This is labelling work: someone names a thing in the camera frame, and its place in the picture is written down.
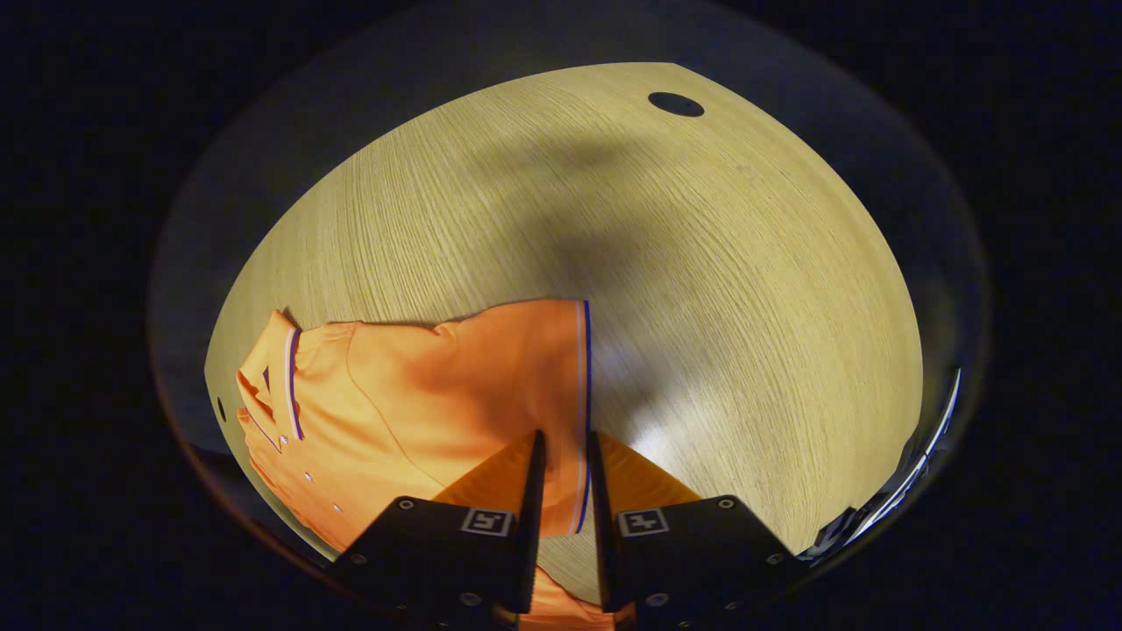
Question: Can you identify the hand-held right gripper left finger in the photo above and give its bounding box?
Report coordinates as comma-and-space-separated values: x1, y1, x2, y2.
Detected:
329, 429, 549, 631

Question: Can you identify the orange T-shirt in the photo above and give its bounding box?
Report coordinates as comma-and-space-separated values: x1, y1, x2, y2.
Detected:
235, 298, 619, 631

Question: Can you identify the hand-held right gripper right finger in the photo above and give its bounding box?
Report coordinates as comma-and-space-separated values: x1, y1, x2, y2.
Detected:
586, 429, 812, 631

